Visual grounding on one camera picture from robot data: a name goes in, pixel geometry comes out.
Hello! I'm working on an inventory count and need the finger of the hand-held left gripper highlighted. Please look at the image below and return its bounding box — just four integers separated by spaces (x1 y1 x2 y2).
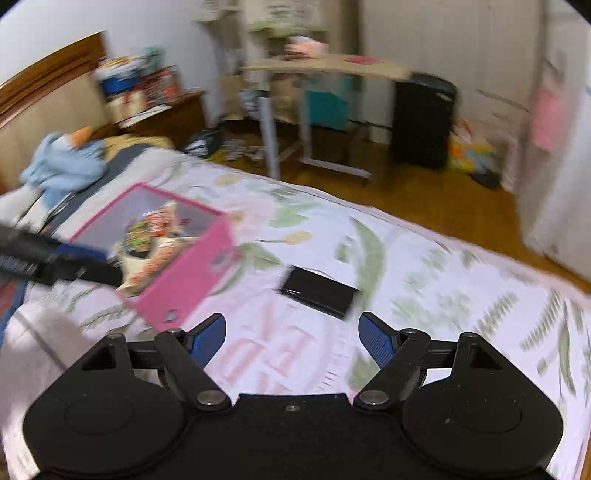
0 256 124 288
0 225 109 264

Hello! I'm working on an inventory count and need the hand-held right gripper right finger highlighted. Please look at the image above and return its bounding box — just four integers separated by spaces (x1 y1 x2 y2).
353 311 504 411

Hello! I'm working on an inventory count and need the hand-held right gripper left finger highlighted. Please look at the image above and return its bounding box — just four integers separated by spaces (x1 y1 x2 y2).
81 313 232 411

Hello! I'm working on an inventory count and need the pink cardboard box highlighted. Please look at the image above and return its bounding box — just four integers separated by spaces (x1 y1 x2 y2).
69 182 239 332

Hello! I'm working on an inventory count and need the black packet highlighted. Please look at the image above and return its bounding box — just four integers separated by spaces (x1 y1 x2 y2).
276 265 362 321

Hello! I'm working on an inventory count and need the pile of snack packets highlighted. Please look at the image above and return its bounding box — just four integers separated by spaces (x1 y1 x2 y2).
113 203 205 297

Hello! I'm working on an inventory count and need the light blue towel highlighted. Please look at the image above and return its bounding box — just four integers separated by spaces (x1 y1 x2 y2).
21 134 110 205

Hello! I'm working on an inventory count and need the grey and yellow quilt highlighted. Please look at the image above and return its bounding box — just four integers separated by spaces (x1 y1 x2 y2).
41 134 177 223

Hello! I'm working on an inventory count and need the white goose plush toy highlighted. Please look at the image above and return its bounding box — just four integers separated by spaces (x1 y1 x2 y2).
64 126 94 149

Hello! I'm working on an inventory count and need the wooden headboard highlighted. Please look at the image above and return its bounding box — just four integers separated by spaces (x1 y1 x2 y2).
0 30 112 195

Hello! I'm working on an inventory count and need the white gift box red ribbon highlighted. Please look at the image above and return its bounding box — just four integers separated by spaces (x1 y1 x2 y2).
105 90 151 126

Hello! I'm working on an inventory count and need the black backpack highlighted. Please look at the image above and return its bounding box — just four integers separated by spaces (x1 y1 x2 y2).
184 129 223 158

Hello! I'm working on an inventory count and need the wooden nightstand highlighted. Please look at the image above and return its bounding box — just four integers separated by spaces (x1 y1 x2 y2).
117 90 209 151

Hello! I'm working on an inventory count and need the red patterned box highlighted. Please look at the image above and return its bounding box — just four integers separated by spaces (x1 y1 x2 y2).
141 67 182 110

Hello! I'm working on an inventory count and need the colourful bag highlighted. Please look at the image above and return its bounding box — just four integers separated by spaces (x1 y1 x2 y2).
447 117 502 191

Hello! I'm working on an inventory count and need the black suitcase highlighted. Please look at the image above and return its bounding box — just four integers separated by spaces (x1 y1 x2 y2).
390 72 460 171

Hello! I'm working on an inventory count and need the white wardrobe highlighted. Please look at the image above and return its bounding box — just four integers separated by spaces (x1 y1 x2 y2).
513 0 591 289

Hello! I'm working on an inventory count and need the teal bag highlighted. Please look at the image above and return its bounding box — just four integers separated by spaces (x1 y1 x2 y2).
304 76 355 133

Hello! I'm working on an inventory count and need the white-framed desk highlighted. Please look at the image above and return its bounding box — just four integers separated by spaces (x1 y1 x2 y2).
240 54 417 184

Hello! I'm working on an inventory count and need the pink hanging cloth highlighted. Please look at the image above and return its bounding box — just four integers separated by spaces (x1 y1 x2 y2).
530 78 570 151

